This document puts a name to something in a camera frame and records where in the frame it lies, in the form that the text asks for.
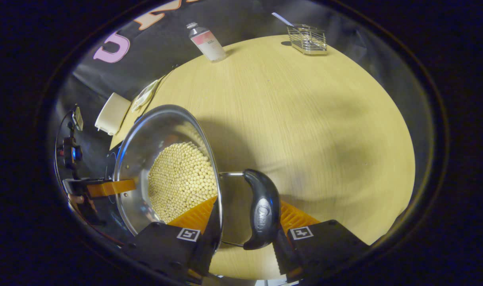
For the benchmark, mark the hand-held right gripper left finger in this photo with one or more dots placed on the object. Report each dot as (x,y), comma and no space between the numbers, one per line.
(205,254)

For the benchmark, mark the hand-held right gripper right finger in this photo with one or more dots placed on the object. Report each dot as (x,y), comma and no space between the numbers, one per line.
(285,254)

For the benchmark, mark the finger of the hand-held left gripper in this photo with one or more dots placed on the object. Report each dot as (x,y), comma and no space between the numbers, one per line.
(110,188)

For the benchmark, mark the white toaster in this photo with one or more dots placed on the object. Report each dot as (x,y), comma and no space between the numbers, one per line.
(112,115)

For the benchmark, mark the pile of yellow beans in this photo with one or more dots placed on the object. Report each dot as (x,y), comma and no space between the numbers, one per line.
(181,178)

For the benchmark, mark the white divided dish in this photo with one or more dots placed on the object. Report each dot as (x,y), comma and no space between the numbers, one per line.
(145,95)

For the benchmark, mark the clear bottle with pink label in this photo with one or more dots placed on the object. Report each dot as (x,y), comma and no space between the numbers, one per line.
(209,43)

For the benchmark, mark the striped straw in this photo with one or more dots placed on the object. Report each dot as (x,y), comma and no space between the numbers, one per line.
(281,18)

